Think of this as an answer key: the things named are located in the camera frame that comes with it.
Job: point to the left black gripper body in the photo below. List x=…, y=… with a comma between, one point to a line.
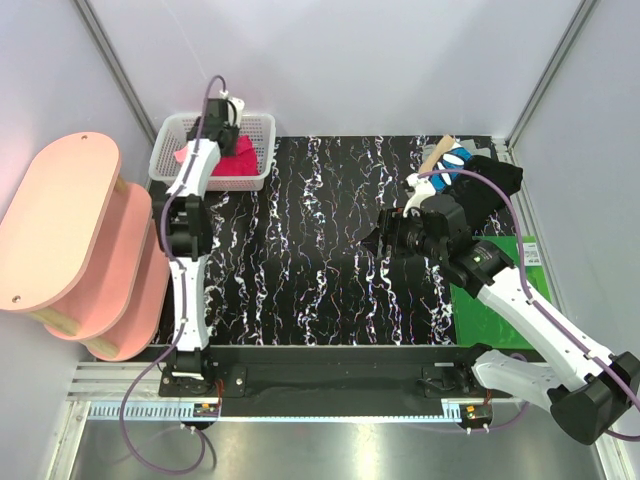
x=232, y=137

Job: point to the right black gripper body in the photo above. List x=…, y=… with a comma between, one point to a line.
x=408, y=232

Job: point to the crimson red t-shirt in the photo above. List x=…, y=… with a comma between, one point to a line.
x=243, y=164

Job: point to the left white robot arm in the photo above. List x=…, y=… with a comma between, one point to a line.
x=186, y=238

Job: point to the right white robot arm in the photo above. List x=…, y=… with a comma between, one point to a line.
x=584, y=386

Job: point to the light pink folded t-shirt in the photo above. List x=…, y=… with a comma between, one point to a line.
x=180, y=155

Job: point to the white plastic mesh basket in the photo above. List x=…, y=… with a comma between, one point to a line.
x=260, y=128

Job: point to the black folded t-shirt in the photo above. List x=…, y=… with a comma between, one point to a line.
x=485, y=190

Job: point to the grey folded t-shirt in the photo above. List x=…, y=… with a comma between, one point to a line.
x=469, y=145

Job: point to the tan folded t-shirt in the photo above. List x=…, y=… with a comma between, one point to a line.
x=445, y=144

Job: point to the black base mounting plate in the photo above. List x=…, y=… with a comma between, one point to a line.
x=330, y=382

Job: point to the pink three-tier wooden shelf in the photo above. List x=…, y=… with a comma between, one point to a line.
x=79, y=250

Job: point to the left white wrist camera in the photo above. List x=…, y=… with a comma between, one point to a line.
x=235, y=107

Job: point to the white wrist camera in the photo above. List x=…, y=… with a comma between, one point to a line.
x=235, y=107
x=419, y=187

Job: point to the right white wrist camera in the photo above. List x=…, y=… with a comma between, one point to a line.
x=419, y=187

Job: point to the aluminium rail frame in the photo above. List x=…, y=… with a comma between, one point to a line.
x=303, y=429

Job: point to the white slotted cable duct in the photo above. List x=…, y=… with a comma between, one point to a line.
x=147, y=411

